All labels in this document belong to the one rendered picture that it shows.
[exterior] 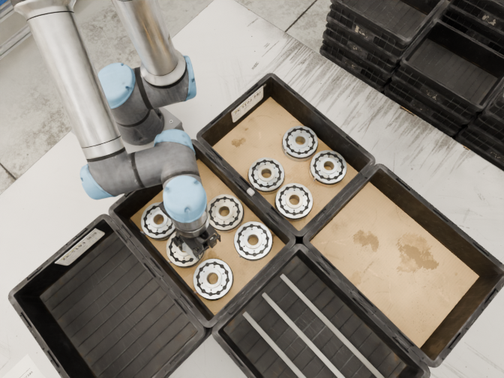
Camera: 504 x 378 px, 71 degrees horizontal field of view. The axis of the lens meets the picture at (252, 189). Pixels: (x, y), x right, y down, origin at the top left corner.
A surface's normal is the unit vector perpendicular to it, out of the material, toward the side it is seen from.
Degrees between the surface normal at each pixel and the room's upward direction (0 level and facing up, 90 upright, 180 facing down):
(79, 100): 40
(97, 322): 0
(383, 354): 0
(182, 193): 8
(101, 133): 46
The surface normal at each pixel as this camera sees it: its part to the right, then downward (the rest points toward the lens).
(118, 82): -0.16, -0.29
